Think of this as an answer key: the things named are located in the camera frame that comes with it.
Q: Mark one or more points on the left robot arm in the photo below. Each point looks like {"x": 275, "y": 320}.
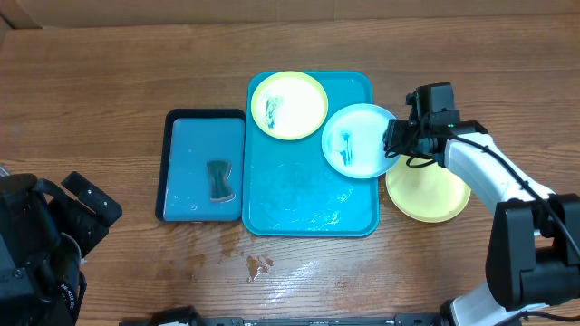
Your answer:
{"x": 47, "y": 230}

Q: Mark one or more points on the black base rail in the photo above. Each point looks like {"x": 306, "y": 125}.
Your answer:
{"x": 188, "y": 316}

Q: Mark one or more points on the dark green scrub sponge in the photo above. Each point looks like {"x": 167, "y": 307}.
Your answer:
{"x": 218, "y": 174}

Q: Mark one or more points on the light blue plate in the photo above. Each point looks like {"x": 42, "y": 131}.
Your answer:
{"x": 352, "y": 141}

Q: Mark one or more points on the large teal serving tray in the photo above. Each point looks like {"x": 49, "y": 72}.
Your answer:
{"x": 290, "y": 189}

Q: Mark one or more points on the yellow plate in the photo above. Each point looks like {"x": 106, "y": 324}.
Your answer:
{"x": 431, "y": 194}
{"x": 289, "y": 105}

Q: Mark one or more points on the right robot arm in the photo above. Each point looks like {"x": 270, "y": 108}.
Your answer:
{"x": 533, "y": 251}

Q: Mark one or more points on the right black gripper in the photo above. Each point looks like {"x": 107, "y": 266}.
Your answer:
{"x": 396, "y": 139}

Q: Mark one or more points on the yellow plate at tray top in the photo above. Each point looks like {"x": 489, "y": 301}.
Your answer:
{"x": 289, "y": 105}

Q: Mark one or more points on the small black-rimmed blue tray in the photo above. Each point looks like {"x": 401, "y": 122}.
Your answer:
{"x": 192, "y": 138}

